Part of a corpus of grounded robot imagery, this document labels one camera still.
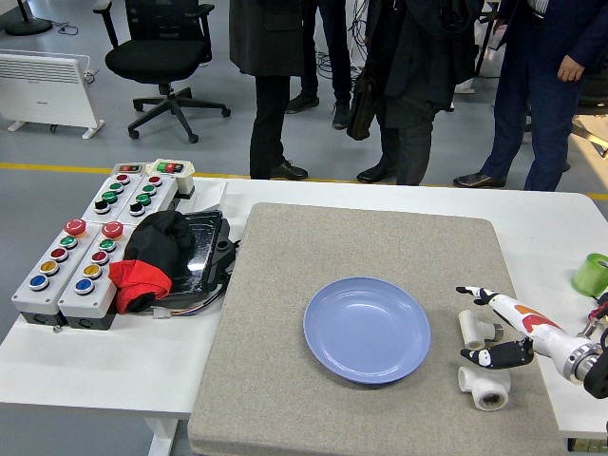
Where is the white panel heater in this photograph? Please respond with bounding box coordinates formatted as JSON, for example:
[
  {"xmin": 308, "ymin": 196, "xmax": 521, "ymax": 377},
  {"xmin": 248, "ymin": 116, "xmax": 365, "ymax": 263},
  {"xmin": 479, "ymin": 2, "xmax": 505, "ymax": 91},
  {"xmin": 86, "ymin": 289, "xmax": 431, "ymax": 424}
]
[{"xmin": 0, "ymin": 51, "xmax": 106, "ymax": 141}]

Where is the four-button control box black knob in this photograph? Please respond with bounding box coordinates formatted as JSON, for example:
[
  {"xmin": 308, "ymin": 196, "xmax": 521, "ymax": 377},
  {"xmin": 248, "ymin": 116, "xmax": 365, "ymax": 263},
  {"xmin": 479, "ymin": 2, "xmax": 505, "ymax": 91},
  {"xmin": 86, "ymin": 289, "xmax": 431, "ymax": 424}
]
[
  {"xmin": 81, "ymin": 173, "xmax": 144, "ymax": 224},
  {"xmin": 116, "ymin": 174, "xmax": 179, "ymax": 224}
]

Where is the person in blue suit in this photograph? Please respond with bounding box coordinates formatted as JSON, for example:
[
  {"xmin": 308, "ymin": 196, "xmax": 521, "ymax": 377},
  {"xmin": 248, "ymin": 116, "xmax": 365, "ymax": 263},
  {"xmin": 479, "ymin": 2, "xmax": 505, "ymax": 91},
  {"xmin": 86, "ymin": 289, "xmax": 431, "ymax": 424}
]
[{"xmin": 452, "ymin": 0, "xmax": 608, "ymax": 193}]

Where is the white pipe tee metal nut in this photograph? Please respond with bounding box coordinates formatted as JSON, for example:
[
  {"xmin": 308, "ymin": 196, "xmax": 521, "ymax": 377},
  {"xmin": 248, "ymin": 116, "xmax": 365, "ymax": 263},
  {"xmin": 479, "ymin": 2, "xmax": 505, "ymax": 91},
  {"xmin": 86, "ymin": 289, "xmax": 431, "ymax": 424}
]
[{"xmin": 458, "ymin": 309, "xmax": 504, "ymax": 349}]

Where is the person carrying dark bag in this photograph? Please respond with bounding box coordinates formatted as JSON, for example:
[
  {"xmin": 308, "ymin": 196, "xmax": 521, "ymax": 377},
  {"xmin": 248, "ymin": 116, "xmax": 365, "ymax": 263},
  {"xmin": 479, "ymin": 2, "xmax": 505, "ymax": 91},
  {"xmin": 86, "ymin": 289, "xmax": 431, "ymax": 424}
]
[{"xmin": 355, "ymin": 0, "xmax": 486, "ymax": 187}]

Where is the white desk leg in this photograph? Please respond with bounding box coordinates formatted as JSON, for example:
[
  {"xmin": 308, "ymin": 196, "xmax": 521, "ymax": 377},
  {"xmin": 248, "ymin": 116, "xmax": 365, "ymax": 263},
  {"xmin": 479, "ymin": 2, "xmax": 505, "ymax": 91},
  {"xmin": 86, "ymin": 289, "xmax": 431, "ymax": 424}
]
[{"xmin": 450, "ymin": 18, "xmax": 500, "ymax": 95}]

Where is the person in dark long coat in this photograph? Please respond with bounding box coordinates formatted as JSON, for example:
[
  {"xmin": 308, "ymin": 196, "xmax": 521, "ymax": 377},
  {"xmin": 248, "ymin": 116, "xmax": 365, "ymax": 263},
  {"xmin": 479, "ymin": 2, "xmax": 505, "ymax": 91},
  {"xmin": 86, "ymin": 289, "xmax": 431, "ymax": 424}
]
[{"xmin": 229, "ymin": 0, "xmax": 310, "ymax": 181}]

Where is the grey-brown table mat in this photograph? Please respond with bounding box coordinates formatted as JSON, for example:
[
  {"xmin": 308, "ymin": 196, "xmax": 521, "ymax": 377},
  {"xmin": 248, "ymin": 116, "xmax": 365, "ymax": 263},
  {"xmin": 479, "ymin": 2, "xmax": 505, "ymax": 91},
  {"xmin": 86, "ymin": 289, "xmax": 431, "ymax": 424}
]
[{"xmin": 187, "ymin": 201, "xmax": 566, "ymax": 456}]

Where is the white paper card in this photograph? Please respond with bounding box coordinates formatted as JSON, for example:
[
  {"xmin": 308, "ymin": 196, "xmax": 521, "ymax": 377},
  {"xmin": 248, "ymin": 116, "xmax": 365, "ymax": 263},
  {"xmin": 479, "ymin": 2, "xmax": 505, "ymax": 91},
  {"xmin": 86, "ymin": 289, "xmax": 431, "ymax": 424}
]
[{"xmin": 191, "ymin": 182, "xmax": 230, "ymax": 213}]

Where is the large white pipe tee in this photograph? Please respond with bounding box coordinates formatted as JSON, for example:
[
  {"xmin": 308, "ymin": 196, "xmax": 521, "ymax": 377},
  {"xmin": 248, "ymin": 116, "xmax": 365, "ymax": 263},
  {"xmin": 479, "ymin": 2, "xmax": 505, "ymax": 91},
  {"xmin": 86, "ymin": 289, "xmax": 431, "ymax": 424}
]
[{"xmin": 457, "ymin": 363, "xmax": 513, "ymax": 412}]

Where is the black round stand base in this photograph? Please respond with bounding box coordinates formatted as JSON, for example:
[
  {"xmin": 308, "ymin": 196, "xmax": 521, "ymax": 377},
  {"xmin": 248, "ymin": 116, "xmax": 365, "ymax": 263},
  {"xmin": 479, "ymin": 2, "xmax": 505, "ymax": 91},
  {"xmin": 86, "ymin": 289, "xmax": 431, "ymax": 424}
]
[{"xmin": 4, "ymin": 0, "xmax": 53, "ymax": 37}]

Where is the green tape roll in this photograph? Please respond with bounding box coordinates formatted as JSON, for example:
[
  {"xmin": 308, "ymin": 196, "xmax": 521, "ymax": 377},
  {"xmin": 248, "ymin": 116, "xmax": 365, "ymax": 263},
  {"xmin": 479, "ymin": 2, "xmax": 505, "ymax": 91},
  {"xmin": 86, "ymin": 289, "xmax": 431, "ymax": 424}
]
[{"xmin": 571, "ymin": 253, "xmax": 608, "ymax": 298}]

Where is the blue round plate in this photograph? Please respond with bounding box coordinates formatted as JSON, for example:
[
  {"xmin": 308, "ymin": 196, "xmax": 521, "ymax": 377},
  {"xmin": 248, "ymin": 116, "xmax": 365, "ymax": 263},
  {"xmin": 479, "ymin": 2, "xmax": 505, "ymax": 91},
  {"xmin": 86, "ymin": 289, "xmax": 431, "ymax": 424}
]
[{"xmin": 302, "ymin": 276, "xmax": 432, "ymax": 387}]

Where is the black glossy tray device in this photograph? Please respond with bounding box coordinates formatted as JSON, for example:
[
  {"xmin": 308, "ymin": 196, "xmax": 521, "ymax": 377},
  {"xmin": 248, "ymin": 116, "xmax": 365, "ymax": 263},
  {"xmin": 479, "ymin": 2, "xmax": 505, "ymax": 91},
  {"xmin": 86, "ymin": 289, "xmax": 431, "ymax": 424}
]
[{"xmin": 156, "ymin": 209, "xmax": 239, "ymax": 306}]

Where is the wire bundle with white connector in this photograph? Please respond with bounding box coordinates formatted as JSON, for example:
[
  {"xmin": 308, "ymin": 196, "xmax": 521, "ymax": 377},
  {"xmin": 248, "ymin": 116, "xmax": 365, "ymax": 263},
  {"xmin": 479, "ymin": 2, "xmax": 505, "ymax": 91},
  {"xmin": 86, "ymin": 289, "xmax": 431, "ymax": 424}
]
[{"xmin": 150, "ymin": 292, "xmax": 225, "ymax": 322}]

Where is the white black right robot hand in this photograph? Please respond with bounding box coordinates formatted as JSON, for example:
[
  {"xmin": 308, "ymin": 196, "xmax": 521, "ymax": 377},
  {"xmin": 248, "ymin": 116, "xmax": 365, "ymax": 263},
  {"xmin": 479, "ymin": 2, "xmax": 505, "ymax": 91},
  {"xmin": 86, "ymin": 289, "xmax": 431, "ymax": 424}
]
[{"xmin": 455, "ymin": 284, "xmax": 584, "ymax": 377}]

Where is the cream red-green switch box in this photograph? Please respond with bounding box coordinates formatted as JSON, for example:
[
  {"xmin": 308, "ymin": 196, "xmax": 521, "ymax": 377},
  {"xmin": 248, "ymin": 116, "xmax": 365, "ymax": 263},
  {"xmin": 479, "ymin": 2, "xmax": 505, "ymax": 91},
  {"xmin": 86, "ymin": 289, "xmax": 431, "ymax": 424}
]
[{"xmin": 144, "ymin": 159, "xmax": 197, "ymax": 200}]

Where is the white table leg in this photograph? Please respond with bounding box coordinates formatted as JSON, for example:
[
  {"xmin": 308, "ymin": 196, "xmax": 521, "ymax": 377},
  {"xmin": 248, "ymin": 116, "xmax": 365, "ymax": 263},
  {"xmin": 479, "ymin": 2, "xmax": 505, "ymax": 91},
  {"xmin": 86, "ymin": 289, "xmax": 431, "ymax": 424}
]
[{"xmin": 143, "ymin": 416, "xmax": 181, "ymax": 456}]

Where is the five-button control box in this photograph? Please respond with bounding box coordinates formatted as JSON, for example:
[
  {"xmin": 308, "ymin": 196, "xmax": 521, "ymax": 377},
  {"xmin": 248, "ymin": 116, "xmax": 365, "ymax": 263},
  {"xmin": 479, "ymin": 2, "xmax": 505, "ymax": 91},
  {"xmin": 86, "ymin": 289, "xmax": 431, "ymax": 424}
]
[
  {"xmin": 10, "ymin": 218, "xmax": 101, "ymax": 327},
  {"xmin": 56, "ymin": 220, "xmax": 138, "ymax": 331}
]

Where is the black and red cloth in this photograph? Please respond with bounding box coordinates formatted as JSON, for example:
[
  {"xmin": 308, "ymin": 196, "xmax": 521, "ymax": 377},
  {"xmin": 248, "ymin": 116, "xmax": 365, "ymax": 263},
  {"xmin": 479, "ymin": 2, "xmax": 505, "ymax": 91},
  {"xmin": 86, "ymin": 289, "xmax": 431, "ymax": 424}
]
[{"xmin": 107, "ymin": 210, "xmax": 197, "ymax": 315}]

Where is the person in black trousers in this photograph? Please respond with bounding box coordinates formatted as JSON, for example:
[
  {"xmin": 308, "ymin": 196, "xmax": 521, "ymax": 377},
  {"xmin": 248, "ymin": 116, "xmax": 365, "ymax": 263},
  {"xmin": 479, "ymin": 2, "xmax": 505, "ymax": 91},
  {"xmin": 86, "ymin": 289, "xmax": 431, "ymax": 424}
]
[{"xmin": 284, "ymin": 0, "xmax": 355, "ymax": 131}]

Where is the black floor cables bundle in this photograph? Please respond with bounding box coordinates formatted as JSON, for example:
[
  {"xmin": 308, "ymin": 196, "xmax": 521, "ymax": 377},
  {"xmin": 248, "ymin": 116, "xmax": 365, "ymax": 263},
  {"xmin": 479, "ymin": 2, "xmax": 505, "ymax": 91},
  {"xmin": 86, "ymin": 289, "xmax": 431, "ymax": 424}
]
[{"xmin": 313, "ymin": 0, "xmax": 370, "ymax": 81}]

